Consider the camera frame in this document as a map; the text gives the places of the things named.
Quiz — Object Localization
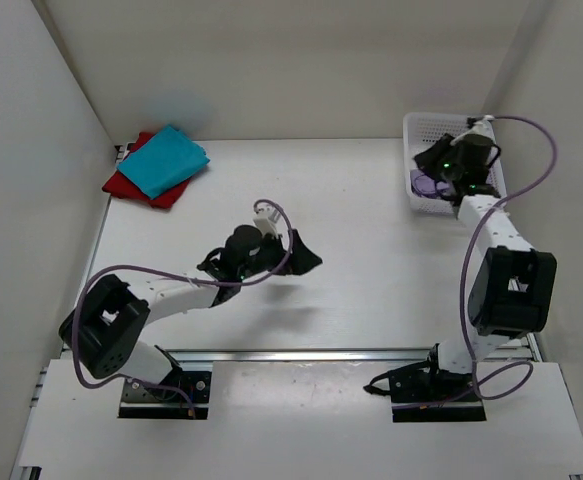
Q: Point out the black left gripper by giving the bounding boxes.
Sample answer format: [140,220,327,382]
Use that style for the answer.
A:
[238,228,320,279]

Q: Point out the purple t shirt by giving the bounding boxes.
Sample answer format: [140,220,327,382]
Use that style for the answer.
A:
[406,169,456,201]

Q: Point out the teal t shirt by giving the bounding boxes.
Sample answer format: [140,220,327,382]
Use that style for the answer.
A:
[117,125,210,199]

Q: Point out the red t shirt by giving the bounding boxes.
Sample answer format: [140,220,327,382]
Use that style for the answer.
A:
[102,132,193,210]

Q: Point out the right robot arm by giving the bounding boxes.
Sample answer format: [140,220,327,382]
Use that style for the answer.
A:
[364,132,557,409]

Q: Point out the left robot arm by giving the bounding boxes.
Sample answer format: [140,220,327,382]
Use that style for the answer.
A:
[77,225,322,401]

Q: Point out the white plastic basket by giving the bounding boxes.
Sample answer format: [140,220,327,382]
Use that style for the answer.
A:
[403,112,506,215]

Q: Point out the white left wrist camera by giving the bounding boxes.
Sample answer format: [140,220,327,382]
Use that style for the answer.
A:
[253,205,281,238]

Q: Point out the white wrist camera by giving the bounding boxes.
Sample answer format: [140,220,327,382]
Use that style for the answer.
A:
[253,205,281,238]
[451,115,495,146]

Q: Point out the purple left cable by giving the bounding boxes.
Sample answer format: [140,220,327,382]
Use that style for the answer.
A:
[70,198,293,417]

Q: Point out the purple cable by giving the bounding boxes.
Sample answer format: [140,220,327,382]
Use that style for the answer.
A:
[70,198,293,417]
[393,113,560,412]

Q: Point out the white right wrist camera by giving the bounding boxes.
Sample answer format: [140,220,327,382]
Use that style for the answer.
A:
[451,115,495,146]

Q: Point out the aluminium table edge rail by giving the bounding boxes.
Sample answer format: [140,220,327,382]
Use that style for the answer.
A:
[169,348,431,363]

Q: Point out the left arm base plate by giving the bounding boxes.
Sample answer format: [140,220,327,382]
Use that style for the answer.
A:
[118,370,212,420]

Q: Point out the left side aluminium rail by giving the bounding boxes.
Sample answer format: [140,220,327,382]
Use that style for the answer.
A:
[8,144,125,480]

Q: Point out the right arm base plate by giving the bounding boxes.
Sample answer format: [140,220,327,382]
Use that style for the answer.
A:
[363,360,487,423]

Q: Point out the right side aluminium rail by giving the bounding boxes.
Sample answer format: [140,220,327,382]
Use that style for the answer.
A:
[480,207,542,361]

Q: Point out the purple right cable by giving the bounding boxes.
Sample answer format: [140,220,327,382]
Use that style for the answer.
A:
[393,113,560,412]

